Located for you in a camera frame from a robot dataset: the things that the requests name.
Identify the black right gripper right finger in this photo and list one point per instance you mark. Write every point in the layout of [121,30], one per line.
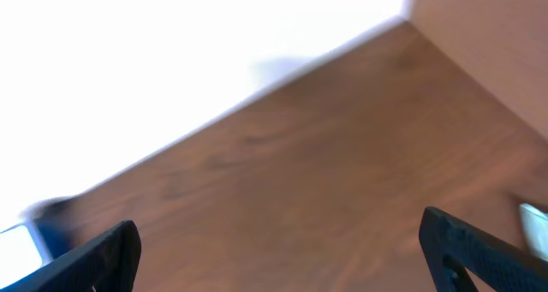
[453,249]

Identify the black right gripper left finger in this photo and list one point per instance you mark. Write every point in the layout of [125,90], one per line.
[109,262]

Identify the mint green snack packet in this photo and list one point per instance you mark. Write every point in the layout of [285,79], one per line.
[534,224]

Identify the white barcode scanner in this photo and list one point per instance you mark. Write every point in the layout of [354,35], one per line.
[45,233]

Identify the brown side panel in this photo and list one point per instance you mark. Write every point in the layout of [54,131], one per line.
[501,43]

